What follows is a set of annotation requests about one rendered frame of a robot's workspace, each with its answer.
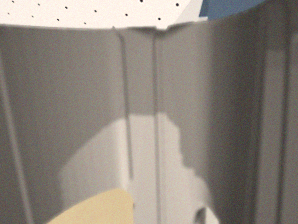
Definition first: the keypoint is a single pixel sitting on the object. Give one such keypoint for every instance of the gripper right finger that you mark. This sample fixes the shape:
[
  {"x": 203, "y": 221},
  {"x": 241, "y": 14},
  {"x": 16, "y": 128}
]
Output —
[{"x": 230, "y": 117}]

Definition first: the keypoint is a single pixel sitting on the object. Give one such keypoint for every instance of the white perforated base plate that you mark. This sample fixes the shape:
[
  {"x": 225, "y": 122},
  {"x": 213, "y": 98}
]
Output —
[{"x": 98, "y": 13}]

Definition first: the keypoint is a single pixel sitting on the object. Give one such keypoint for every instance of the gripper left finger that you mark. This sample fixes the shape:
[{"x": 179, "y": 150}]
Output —
[{"x": 80, "y": 114}]

